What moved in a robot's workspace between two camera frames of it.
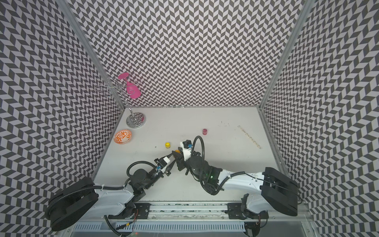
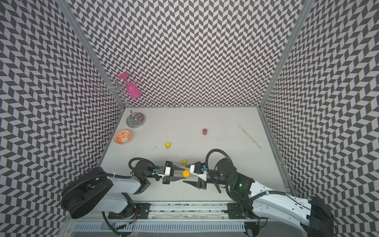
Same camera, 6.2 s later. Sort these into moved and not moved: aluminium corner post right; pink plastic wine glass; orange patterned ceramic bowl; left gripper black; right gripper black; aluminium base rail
Moved: left gripper black; right gripper black
Not moved: orange patterned ceramic bowl; pink plastic wine glass; aluminium corner post right; aluminium base rail
